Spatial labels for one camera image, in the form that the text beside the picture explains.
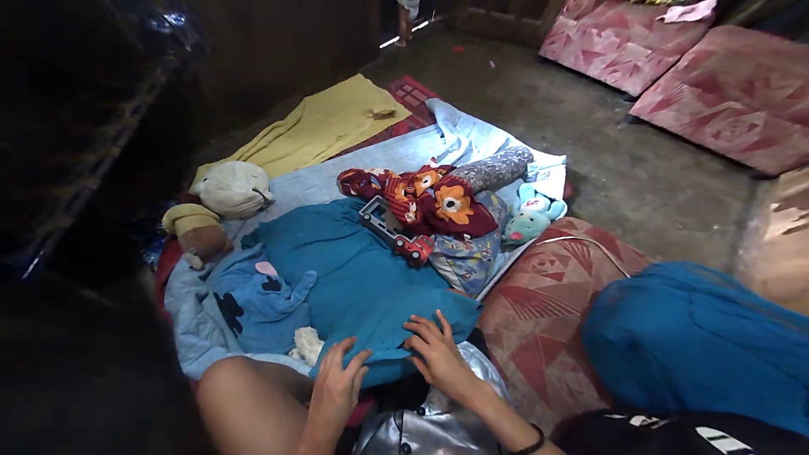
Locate grey patterned bolster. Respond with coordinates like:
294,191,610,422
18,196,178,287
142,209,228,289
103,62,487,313
447,147,535,194

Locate red toy truck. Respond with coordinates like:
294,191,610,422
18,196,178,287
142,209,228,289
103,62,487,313
359,195,436,269

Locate light blue sheet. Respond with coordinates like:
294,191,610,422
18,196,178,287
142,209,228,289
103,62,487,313
164,97,568,382

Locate blue sheer cloth bundle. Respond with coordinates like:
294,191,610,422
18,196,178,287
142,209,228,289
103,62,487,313
581,261,809,438

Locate blue plush toy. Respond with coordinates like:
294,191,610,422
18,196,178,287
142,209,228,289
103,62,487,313
207,245,319,355

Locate person's right hand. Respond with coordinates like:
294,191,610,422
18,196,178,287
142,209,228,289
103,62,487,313
403,309,484,407

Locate person's left forearm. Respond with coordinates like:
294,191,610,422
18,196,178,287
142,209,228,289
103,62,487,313
296,401,356,455

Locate white round stuffed bundle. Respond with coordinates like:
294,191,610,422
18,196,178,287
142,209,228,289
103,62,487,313
190,161,274,220

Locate person's left hand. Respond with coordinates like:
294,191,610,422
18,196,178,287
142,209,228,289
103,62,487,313
314,336,372,412

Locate teal cloth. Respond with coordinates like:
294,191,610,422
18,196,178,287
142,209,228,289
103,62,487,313
241,198,484,389

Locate person's right forearm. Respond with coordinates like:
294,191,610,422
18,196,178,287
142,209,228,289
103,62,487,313
466,380,568,455

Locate dark red floral cloth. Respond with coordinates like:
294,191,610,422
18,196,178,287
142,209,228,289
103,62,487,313
337,158,499,240

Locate shiny silver garment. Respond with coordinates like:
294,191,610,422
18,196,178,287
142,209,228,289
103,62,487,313
351,340,514,455

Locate pink cloth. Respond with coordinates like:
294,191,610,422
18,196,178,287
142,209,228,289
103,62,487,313
656,0,718,24

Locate red patterned sofa cushion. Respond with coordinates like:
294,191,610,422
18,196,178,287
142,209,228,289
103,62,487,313
538,0,719,99
628,24,809,178

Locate light teal plush toy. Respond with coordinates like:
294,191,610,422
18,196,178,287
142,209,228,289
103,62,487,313
502,182,568,246

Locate dark shelf rack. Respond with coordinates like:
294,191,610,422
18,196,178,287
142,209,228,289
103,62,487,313
0,0,206,281

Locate brown plush with yellow hat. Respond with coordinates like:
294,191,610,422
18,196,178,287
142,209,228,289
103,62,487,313
162,203,234,270

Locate red patterned floor cushion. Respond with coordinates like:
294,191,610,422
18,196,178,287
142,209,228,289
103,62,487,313
474,217,655,434

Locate wooden door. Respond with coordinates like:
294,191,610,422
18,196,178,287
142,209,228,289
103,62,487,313
452,0,567,49

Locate blue cartoon print pillow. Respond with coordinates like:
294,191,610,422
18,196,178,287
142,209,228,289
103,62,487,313
430,190,512,297

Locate white fluffy item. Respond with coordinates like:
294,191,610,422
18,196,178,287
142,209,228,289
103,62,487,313
289,326,326,367

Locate yellow cloth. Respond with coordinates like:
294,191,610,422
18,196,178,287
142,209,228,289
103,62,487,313
193,73,412,184

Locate black cloth with white print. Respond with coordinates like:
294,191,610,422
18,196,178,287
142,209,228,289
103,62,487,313
550,409,809,455

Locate white cord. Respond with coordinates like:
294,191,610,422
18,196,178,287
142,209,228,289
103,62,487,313
536,236,632,279

